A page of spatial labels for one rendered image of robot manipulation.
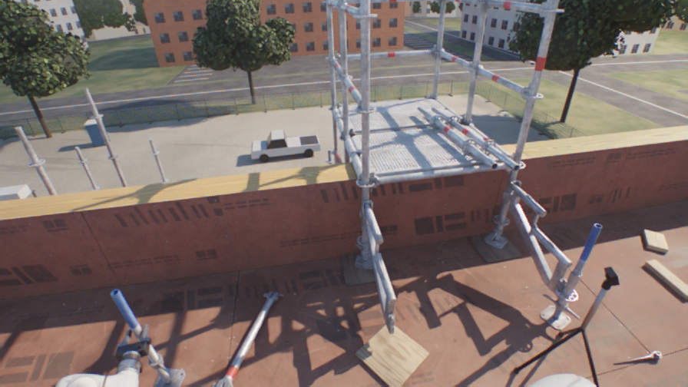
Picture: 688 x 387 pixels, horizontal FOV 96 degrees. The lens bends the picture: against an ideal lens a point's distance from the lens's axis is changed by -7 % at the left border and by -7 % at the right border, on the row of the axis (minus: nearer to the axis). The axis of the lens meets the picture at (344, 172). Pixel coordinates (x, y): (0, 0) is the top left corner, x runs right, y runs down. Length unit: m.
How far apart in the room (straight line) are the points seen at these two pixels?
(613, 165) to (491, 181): 1.13
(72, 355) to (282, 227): 1.51
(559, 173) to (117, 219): 3.25
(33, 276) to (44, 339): 0.49
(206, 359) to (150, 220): 0.95
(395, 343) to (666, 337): 1.67
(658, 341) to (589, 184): 1.25
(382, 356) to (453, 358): 0.41
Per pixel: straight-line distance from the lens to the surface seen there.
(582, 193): 3.41
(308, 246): 2.58
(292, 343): 2.27
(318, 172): 2.38
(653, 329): 2.91
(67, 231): 2.82
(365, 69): 1.88
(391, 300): 1.94
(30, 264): 3.17
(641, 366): 2.67
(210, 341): 2.42
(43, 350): 2.95
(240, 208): 2.36
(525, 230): 2.61
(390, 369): 2.14
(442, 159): 2.46
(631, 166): 3.62
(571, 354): 2.51
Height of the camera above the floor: 1.90
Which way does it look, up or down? 30 degrees down
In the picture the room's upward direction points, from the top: 2 degrees counter-clockwise
